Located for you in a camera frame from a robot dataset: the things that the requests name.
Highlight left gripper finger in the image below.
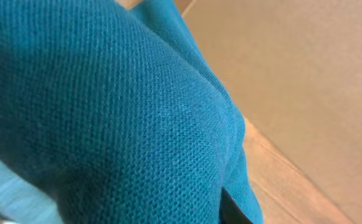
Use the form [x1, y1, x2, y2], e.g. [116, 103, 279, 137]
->
[219, 187, 253, 224]

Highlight folded light blue jeans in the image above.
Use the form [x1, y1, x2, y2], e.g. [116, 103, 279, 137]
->
[0, 161, 63, 224]

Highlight dark blue t-shirt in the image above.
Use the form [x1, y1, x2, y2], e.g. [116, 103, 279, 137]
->
[0, 0, 264, 223]

